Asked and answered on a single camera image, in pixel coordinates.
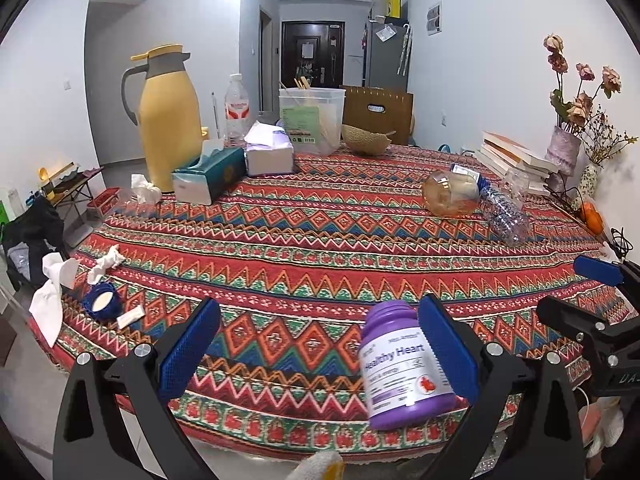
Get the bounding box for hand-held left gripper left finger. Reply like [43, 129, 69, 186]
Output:
[52, 297, 223, 480]

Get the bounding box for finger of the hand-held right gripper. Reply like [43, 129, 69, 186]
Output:
[536, 296, 623, 358]
[573, 255, 640, 308]

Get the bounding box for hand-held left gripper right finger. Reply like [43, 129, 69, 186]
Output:
[417, 294, 587, 480]

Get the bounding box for amber glass cup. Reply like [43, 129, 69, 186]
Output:
[421, 170, 484, 219]

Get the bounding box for person's right forearm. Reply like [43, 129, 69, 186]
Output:
[580, 399, 627, 461]

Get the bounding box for purple supplement bottle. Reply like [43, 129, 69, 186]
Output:
[361, 300, 459, 431]

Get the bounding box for orange fruit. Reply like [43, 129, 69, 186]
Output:
[579, 201, 605, 234]

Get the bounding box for white sachet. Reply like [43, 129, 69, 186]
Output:
[116, 306, 146, 330]

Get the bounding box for small spotted vase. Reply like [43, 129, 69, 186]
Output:
[578, 162, 604, 202]

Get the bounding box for blue jar lid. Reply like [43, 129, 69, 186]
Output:
[82, 282, 124, 321]

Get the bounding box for crushed clear plastic bottle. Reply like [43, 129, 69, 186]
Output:
[479, 185, 532, 247]

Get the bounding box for clear drinking glass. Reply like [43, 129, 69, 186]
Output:
[502, 167, 534, 199]

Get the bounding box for crumpled white tissue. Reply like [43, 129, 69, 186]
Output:
[87, 244, 127, 284]
[130, 173, 164, 204]

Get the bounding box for pink glass vase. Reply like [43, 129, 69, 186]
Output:
[546, 125, 583, 177]

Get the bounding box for yellow blossom twigs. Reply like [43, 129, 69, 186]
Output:
[582, 109, 640, 167]

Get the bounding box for stack of white books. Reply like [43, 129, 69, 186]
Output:
[475, 131, 562, 197]

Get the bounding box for large white tissue sheet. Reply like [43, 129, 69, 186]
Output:
[28, 252, 79, 349]

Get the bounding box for patterned red tablecloth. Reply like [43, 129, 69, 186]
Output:
[27, 142, 638, 461]

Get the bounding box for blue white carton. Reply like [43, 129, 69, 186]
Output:
[449, 162, 489, 189]

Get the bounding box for dried rose bouquet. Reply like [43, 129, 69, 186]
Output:
[543, 34, 623, 134]

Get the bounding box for red plastic basket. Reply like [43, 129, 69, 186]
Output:
[87, 187, 122, 219]

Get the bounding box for white yellow fuzzy clothing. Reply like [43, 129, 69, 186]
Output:
[288, 450, 347, 480]

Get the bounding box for green tissue box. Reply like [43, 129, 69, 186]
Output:
[171, 139, 247, 205]

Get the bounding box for black bag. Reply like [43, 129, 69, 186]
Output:
[0, 199, 67, 292]

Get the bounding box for small folding table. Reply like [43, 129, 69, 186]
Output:
[37, 162, 104, 222]

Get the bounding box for white tissue pack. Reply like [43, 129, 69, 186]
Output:
[244, 121, 295, 177]

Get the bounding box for yellow thermos jug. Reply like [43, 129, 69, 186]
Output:
[121, 45, 205, 194]

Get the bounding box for half melon shell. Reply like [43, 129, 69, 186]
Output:
[341, 124, 396, 156]

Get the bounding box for clear water bottle red label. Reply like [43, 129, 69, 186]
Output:
[225, 74, 251, 149]

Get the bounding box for clear plastic container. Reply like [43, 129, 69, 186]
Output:
[278, 87, 347, 156]

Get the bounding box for white umbrella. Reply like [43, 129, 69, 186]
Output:
[397, 23, 414, 76]

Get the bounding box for grey refrigerator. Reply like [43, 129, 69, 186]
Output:
[363, 15, 410, 94]

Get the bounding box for dark entrance door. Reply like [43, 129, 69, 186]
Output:
[281, 21, 346, 92]

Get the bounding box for black cable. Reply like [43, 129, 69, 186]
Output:
[609, 227, 634, 262]

